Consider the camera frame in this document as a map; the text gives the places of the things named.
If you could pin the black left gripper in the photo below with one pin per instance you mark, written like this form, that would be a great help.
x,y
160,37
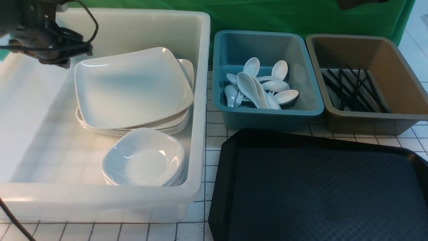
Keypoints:
x,y
49,43

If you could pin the large white square plate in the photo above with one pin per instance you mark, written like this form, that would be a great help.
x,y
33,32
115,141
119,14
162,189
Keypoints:
x,y
131,89

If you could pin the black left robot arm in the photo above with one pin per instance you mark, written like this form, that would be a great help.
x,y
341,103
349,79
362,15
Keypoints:
x,y
14,13

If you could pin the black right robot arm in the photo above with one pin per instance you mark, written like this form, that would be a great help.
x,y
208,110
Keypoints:
x,y
350,4

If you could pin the stack of white plates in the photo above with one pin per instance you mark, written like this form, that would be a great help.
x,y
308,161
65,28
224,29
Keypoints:
x,y
170,125

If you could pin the stack of white bowls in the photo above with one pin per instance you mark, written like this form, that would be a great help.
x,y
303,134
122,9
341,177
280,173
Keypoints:
x,y
144,157

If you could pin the teal plastic bin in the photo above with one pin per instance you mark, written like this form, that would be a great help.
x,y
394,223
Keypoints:
x,y
233,48

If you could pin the white spoons in bin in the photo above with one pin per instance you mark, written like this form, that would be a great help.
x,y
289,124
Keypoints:
x,y
266,92

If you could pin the black serving tray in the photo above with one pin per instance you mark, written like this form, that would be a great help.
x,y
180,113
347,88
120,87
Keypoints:
x,y
273,186

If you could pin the green cloth backdrop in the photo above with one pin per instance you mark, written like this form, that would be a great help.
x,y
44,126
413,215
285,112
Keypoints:
x,y
267,16

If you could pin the black chopsticks in bin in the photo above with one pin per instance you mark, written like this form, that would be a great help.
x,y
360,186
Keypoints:
x,y
354,90

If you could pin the brown plastic bin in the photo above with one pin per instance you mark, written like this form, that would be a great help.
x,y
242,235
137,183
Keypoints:
x,y
399,86

